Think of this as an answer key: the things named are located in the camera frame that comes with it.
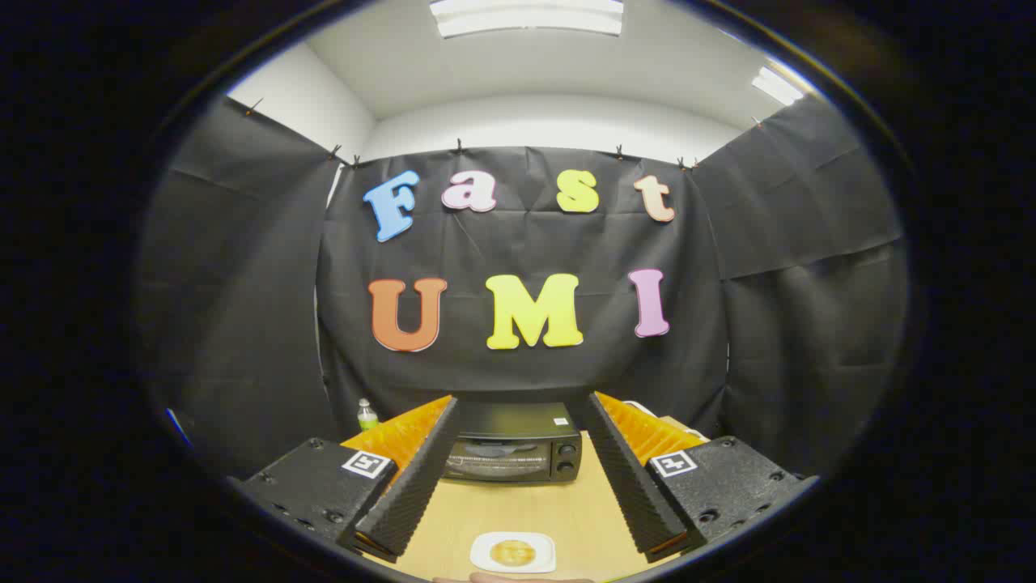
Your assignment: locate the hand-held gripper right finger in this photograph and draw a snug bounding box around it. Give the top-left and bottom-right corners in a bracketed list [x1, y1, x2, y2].
[584, 391, 818, 564]

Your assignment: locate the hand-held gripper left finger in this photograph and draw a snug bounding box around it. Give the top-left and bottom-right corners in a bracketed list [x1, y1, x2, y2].
[231, 394, 461, 565]

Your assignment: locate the black toaster oven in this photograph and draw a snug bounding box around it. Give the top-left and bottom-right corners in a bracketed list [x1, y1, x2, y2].
[441, 402, 584, 484]

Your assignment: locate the round bread bun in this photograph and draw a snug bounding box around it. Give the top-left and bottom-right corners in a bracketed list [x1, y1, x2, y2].
[490, 540, 537, 568]

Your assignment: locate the white square plate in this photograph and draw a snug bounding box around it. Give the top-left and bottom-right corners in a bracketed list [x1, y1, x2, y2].
[470, 531, 558, 574]

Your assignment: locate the black backdrop cloth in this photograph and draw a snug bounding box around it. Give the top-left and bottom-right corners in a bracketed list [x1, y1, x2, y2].
[138, 96, 907, 479]

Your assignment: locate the small ceiling light panel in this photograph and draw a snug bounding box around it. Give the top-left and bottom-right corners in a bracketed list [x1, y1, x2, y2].
[751, 65, 806, 106]

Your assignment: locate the wide ceiling light panel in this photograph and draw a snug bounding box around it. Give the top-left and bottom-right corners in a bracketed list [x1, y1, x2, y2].
[429, 0, 624, 39]

